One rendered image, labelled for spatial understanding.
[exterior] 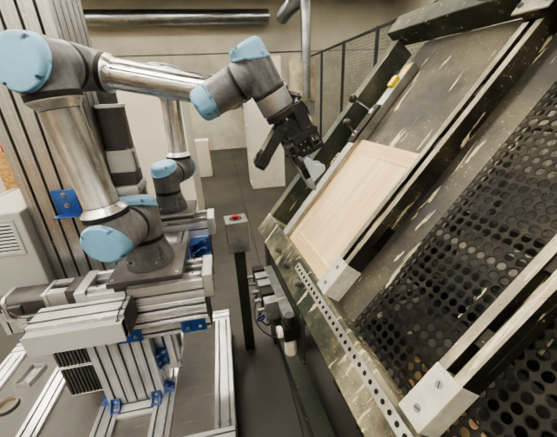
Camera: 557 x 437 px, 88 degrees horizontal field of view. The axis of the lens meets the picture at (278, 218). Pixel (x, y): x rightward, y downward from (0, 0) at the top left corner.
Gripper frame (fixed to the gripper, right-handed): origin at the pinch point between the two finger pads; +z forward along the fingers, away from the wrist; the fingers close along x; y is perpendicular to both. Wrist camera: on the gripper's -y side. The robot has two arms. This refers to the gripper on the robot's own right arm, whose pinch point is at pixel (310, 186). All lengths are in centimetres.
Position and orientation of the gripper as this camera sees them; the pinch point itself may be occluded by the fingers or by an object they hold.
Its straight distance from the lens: 75.7
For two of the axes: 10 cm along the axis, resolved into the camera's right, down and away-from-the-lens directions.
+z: 4.9, 7.6, 4.2
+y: 8.5, -5.2, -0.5
